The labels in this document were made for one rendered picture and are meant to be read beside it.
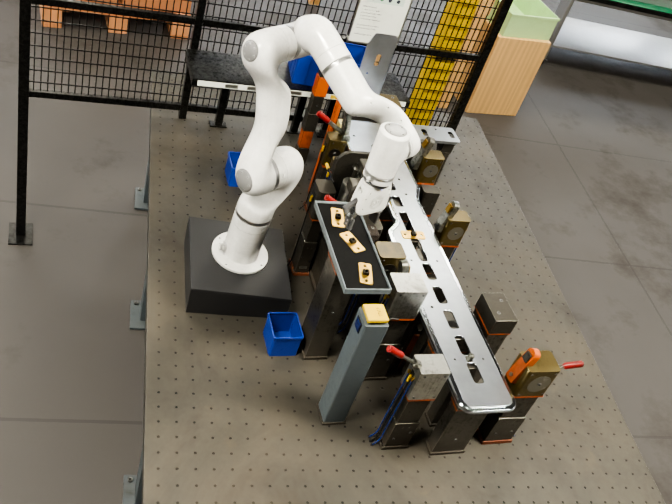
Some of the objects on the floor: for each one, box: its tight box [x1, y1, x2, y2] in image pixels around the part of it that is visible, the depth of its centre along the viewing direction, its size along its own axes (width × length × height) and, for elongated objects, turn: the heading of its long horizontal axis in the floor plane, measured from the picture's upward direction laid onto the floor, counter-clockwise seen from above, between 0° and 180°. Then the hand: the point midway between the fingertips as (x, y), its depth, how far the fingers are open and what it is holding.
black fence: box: [8, 0, 513, 245], centre depth 340 cm, size 14×197×155 cm, turn 88°
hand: (360, 221), depth 224 cm, fingers open, 8 cm apart
